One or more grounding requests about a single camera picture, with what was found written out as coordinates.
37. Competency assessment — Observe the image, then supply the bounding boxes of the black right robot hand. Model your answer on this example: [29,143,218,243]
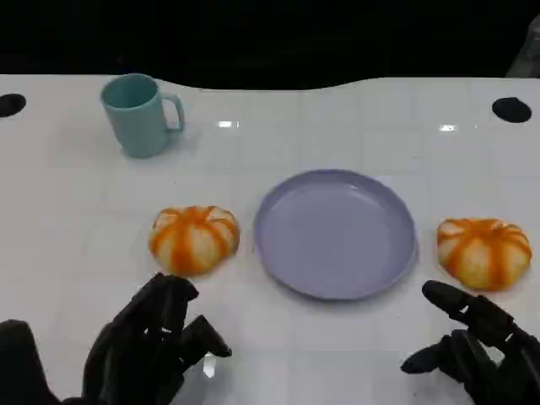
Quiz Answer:
[400,280,540,405]

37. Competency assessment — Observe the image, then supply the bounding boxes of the pale green mug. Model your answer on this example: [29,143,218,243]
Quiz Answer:
[100,73,186,159]

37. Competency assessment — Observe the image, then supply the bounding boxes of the orange and white bread roll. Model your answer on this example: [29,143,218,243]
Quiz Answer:
[148,205,240,278]
[436,217,532,291]

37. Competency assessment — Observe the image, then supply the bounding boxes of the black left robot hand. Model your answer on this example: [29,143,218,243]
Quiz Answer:
[82,272,233,405]

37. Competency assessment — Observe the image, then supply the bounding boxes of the black table cable grommet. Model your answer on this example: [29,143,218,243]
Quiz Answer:
[0,93,27,118]
[491,96,532,124]

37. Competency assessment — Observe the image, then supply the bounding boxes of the lilac plate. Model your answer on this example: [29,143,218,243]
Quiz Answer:
[252,168,419,301]

